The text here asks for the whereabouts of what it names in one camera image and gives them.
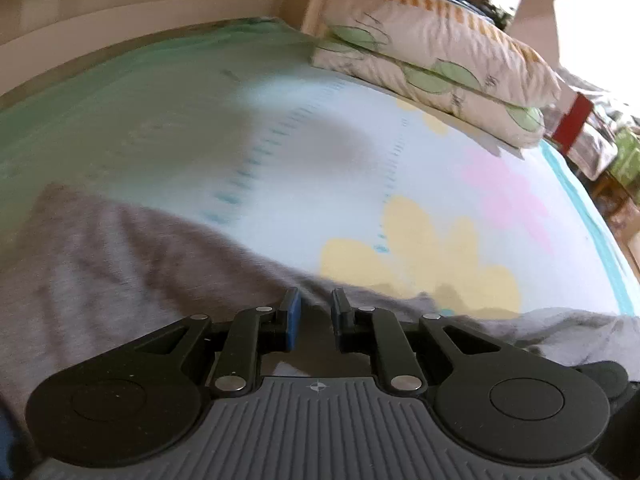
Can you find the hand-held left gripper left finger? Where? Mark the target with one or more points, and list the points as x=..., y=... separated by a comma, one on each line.
x=292, y=321

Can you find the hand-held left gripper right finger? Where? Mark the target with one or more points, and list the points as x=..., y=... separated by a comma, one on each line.
x=338, y=318

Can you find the grey pants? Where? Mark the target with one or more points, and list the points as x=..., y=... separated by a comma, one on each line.
x=100, y=270

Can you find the wooden stool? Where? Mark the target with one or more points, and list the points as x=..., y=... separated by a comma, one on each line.
x=617, y=205

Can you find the green box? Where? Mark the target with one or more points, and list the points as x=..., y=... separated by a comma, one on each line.
x=627, y=157

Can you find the cluttered items beside bed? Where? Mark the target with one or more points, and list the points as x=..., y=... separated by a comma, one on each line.
x=597, y=135

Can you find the leaf print pillow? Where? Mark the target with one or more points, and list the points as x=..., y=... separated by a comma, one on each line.
x=450, y=97
x=440, y=45

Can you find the red box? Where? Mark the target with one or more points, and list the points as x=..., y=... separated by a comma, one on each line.
x=572, y=122

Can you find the wooden bed headboard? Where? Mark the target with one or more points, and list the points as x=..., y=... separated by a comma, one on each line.
x=100, y=20

